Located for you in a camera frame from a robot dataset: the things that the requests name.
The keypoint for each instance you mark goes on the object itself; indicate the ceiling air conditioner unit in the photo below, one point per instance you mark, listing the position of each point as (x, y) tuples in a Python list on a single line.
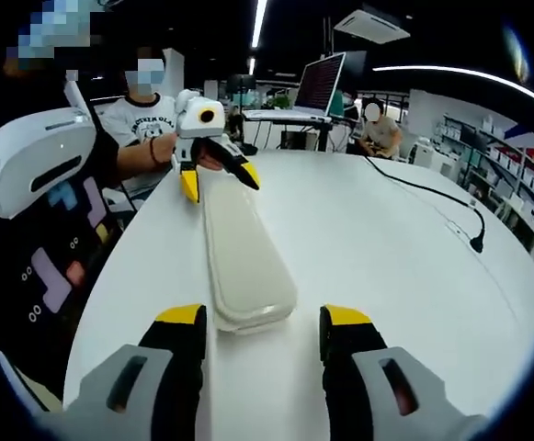
[(372, 23)]

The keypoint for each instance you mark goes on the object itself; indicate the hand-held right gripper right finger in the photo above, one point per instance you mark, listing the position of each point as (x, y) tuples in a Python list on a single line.
[(363, 395)]

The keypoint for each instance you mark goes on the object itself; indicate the white worn headset device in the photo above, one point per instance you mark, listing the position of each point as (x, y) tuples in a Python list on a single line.
[(27, 151)]

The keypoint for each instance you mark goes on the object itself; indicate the white storage shelving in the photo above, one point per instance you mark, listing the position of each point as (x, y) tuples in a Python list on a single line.
[(501, 161)]

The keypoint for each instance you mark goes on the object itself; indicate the ceiling light strip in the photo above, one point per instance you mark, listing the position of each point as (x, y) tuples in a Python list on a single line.
[(455, 72), (258, 23)]

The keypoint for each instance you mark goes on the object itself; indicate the green potted plant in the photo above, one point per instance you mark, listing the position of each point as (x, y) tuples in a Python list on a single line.
[(279, 102)]

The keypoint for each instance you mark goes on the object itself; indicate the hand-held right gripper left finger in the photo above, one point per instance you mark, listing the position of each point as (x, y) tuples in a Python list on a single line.
[(156, 390)]

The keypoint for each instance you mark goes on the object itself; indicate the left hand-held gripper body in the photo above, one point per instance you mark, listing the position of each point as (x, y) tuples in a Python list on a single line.
[(197, 124)]

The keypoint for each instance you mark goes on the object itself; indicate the beige cutlery case tray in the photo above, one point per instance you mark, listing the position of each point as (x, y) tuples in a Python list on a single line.
[(253, 324)]

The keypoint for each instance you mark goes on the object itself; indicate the beige cutlery case lid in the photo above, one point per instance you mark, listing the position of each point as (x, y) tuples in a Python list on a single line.
[(243, 257)]

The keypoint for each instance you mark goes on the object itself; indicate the person's left hand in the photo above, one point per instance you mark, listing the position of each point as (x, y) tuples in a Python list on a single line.
[(167, 147)]

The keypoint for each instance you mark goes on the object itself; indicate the white laptop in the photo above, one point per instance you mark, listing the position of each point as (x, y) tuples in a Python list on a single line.
[(319, 82)]

